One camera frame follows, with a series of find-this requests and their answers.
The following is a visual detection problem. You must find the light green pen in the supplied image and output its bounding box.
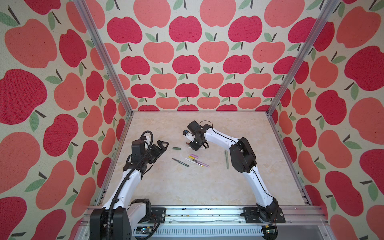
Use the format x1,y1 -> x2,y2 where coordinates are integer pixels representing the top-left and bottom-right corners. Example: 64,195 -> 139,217
225,150 -> 230,170

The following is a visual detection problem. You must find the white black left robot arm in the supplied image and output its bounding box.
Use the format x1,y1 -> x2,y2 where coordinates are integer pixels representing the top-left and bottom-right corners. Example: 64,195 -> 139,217
89,137 -> 169,240

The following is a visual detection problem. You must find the white pen yellow end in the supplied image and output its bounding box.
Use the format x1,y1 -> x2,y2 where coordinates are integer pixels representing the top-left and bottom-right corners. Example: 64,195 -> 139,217
185,158 -> 204,167

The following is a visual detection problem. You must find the pink pen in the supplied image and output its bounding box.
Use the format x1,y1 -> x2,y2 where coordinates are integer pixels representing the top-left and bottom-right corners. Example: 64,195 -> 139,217
193,160 -> 210,168

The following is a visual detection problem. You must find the dark green pen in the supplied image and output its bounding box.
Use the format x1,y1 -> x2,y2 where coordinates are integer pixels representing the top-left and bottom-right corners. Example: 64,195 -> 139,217
172,158 -> 190,168

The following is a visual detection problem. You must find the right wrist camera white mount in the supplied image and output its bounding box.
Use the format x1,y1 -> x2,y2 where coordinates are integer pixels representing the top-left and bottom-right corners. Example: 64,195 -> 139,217
183,130 -> 195,142

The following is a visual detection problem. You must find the black corrugated cable conduit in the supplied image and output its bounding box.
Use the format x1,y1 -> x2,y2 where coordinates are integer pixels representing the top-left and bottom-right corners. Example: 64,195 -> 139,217
105,130 -> 154,240

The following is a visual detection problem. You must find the aluminium front rail base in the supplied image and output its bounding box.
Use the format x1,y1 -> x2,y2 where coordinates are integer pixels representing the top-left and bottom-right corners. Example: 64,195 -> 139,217
75,206 -> 336,240

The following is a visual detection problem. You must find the aluminium left rear corner post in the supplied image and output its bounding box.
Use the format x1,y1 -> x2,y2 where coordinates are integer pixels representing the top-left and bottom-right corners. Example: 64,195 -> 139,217
74,1 -> 134,117

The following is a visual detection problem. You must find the aluminium corner post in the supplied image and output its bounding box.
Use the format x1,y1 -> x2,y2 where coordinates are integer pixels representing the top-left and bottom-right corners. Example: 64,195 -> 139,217
74,1 -> 134,117
267,0 -> 341,117

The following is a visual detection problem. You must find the aluminium right rear corner post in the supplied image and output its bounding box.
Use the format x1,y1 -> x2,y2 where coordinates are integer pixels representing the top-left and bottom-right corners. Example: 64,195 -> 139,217
267,0 -> 341,117

